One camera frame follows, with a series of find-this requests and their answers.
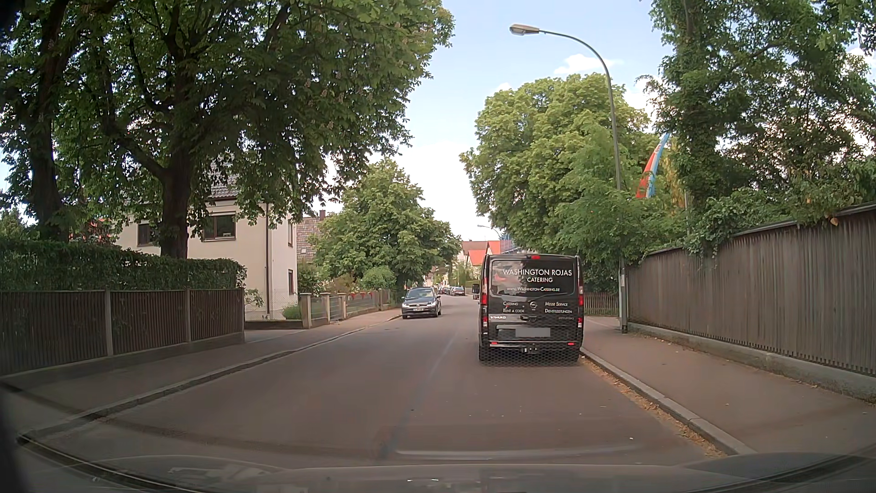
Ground red-roofed buildings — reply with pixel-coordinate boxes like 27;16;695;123
460;239;504;282

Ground dark grey car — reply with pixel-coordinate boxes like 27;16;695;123
401;286;443;320

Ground round green tree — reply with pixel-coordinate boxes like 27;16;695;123
309;159;462;291

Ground black van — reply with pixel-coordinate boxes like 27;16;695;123
471;252;586;364

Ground fence with stone posts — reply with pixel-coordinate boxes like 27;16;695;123
300;288;392;330

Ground brown-roofed building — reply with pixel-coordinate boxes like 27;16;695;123
296;210;329;265

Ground large green tree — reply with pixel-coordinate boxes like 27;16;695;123
460;73;685;292

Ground grey asphalt road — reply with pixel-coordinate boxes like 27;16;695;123
21;294;713;470

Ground low brown picket fence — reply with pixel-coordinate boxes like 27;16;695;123
584;292;620;317

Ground cream house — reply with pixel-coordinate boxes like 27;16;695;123
113;179;300;321

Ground red and blue flag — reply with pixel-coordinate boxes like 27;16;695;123
635;131;672;200

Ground car's own bonnet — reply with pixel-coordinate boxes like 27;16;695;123
14;448;876;493

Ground large dark-trunked tree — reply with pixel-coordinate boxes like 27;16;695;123
62;0;456;260
0;0;124;242

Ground grey paved pavement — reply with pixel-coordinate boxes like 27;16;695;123
580;315;876;457
0;308;403;434

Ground tall brown wooden fence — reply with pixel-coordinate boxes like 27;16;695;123
627;203;876;401

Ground green hedge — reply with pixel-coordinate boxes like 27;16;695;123
0;238;247;293

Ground ivy-covered tall tree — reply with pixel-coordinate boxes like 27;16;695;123
643;0;876;257

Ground curved grey lamp post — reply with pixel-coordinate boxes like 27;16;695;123
509;23;629;334

